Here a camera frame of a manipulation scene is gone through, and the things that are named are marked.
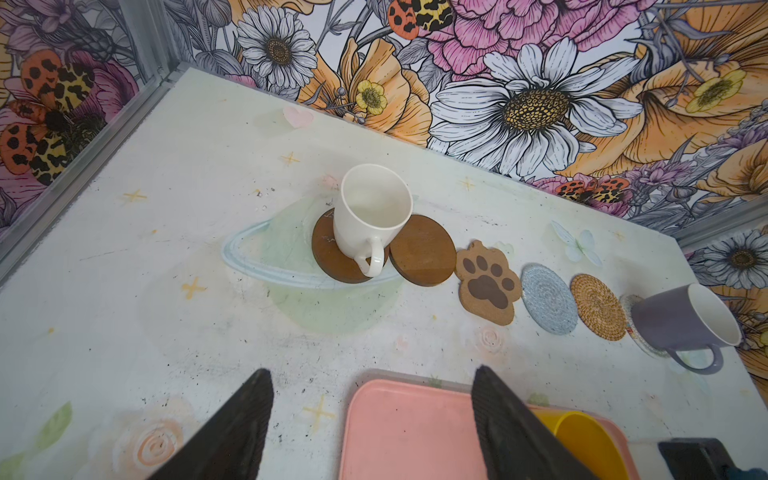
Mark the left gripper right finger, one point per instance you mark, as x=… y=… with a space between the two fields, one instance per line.
x=513 y=442

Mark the yellow mug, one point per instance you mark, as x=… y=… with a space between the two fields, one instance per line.
x=597 y=443

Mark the pink plastic tray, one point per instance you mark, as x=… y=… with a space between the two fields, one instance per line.
x=397 y=430

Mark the matte brown round coaster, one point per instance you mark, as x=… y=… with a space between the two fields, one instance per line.
x=423 y=252

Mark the white mug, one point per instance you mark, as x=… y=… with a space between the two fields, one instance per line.
x=374 y=205

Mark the brown paw print coaster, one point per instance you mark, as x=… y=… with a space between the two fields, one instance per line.
x=488 y=287

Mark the glossy brown round coaster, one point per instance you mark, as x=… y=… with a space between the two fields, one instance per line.
x=330 y=258

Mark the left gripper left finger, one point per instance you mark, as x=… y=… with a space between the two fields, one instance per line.
x=231 y=444

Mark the multicolour woven round coaster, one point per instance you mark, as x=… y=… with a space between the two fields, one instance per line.
x=628 y=301

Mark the lavender mug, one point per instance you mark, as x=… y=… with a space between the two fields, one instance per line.
x=687 y=318

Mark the grey woven round coaster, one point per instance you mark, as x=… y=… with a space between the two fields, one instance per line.
x=548 y=300

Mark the tan rattan round coaster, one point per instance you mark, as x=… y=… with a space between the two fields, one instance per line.
x=598 y=307

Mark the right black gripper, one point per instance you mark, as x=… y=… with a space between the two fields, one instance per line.
x=703 y=458

